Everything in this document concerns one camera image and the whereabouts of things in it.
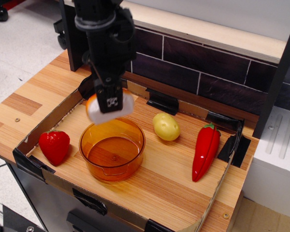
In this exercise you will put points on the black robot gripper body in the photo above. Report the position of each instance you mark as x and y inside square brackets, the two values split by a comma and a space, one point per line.
[111, 41]

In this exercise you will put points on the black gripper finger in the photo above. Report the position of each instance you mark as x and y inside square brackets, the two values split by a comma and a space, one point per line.
[110, 97]

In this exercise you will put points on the white orange toy sushi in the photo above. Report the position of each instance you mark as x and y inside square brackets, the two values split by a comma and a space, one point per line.
[97, 117]

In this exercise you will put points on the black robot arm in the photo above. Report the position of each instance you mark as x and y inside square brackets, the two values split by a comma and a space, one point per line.
[95, 6]

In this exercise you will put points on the transparent orange plastic pot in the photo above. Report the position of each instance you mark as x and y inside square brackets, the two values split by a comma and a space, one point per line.
[113, 151]

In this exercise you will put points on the cardboard fence with black tape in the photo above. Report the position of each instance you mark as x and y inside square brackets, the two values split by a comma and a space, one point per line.
[159, 196]

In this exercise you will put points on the black caster wheel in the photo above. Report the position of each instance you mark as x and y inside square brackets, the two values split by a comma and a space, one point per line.
[3, 11]
[59, 29]

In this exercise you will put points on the yellow toy potato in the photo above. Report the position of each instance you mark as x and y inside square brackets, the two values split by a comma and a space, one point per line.
[166, 127]

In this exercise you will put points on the red toy strawberry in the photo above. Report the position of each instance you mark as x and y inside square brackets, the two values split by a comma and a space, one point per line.
[54, 144]

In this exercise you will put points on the light wooden shelf board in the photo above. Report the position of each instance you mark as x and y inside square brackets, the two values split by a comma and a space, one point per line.
[214, 35]

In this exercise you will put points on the red toy chili pepper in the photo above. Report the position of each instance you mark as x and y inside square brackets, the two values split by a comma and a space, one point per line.
[205, 150]

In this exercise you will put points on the black caster wheel far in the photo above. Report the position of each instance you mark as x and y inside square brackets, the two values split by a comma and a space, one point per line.
[3, 11]

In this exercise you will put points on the dark brick pattern backsplash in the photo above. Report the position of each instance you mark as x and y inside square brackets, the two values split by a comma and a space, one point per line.
[229, 78]

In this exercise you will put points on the white ribbed appliance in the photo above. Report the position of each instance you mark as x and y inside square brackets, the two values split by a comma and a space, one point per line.
[268, 179]

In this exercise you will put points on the black left shelf post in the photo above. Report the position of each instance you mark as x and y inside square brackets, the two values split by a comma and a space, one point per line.
[76, 40]

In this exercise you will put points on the black shelf post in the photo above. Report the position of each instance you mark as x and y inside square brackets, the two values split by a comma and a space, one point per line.
[76, 40]
[274, 91]

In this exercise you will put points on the black metal frame bottom left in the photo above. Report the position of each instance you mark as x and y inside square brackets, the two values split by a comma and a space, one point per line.
[10, 221]

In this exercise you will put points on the black right shelf post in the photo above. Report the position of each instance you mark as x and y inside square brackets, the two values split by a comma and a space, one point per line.
[274, 91]

